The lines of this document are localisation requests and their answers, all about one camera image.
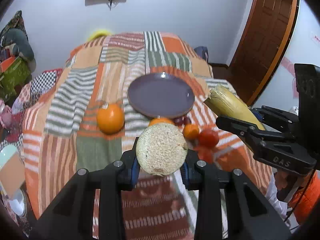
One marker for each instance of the orange paper notebook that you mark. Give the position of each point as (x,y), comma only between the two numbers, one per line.
(12,175)

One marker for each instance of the orange cardboard box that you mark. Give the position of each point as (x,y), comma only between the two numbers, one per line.
(6,63)

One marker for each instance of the striped patchwork blanket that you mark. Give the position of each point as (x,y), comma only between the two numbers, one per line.
(60,132)

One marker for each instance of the grey plush toy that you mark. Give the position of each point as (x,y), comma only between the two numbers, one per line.
(17,43)

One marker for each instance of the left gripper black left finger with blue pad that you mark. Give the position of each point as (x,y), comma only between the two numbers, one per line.
(70,214)

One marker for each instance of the red tomato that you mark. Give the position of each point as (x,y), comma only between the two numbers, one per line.
(204,154)
(208,138)

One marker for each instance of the blue grey backpack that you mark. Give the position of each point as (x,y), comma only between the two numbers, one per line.
(202,52)

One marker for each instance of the pink rabbit toy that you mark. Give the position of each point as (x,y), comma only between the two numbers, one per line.
(5,115)

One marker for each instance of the purple ceramic plate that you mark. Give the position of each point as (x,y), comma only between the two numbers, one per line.
(160,94)

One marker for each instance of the patterned dark cushion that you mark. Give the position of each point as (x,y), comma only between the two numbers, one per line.
(16,22)

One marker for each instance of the mint green round lid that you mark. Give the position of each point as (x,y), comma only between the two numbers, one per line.
(6,153)

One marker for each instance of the white wardrobe heart decals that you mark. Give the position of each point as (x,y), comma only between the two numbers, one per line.
(281,91)

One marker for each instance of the green patterned storage box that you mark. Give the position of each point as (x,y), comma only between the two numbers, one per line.
(15,75)

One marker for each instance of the dark red grapes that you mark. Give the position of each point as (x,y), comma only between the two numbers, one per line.
(183,120)

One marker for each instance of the large orange with sticker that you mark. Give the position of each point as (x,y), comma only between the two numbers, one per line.
(110,118)

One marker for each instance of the brown wooden door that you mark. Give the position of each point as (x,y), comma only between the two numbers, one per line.
(265,38)

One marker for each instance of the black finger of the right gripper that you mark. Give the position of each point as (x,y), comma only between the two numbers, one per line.
(248,132)

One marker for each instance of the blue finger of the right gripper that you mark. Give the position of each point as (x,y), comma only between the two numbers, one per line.
(281,121)

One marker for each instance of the small mandarin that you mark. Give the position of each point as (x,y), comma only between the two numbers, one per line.
(191,131)

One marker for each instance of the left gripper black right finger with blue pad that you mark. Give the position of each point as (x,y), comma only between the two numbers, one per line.
(249,213)

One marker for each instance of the yellow corn cob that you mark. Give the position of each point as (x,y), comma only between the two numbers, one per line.
(223,102)
(161,149)

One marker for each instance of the checkered quilt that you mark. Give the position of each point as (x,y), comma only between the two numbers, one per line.
(32,91)

